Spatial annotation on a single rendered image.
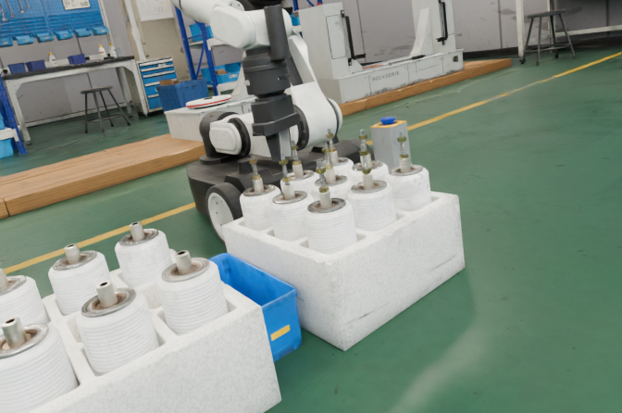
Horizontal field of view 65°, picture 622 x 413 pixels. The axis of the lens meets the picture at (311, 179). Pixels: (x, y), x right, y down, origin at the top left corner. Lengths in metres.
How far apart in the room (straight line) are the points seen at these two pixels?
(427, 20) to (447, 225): 3.69
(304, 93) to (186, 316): 0.85
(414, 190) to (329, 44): 2.75
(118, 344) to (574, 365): 0.69
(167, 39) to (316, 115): 6.16
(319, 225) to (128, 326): 0.37
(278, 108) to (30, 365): 0.58
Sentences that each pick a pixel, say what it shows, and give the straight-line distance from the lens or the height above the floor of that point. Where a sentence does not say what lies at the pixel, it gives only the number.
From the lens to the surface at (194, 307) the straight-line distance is 0.78.
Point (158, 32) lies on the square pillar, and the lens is 7.47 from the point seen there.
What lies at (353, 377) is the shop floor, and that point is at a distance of 0.91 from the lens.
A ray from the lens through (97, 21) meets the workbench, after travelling 7.06.
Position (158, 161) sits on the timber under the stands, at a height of 0.06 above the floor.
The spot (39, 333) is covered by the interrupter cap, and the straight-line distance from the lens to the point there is 0.76.
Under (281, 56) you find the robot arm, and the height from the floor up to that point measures 0.54.
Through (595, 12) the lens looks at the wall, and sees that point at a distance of 6.14.
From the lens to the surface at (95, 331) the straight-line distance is 0.75.
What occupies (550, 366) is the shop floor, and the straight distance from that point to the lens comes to 0.92.
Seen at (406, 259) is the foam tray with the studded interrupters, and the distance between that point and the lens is 1.03.
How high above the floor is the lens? 0.56
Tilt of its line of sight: 15 degrees down
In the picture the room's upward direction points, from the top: 10 degrees counter-clockwise
